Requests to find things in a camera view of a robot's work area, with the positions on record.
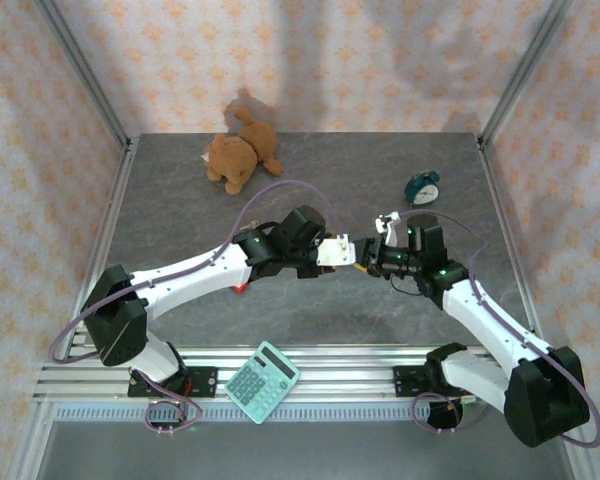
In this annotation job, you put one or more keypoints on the aluminium table side rail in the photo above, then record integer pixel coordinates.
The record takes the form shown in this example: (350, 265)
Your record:
(486, 157)
(115, 200)

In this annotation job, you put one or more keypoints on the teal alarm clock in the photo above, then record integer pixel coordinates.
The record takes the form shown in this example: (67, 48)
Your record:
(424, 192)

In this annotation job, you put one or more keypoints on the brown plush toy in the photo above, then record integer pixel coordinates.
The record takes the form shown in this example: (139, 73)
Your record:
(240, 155)

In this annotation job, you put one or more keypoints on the red padlock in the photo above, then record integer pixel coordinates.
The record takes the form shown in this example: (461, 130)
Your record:
(240, 288)

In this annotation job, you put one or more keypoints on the aluminium frame post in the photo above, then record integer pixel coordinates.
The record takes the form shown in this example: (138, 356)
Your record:
(82, 67)
(525, 67)

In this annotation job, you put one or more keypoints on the teal calculator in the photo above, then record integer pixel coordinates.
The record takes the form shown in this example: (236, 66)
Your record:
(262, 382)

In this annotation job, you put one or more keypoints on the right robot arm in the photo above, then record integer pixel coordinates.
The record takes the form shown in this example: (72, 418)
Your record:
(480, 320)

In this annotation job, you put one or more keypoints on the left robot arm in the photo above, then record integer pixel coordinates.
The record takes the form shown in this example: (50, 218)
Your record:
(190, 280)

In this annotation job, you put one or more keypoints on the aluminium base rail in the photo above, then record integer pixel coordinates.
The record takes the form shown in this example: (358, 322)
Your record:
(340, 374)

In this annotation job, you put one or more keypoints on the small green circuit board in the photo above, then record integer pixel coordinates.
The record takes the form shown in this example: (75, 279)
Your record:
(471, 399)

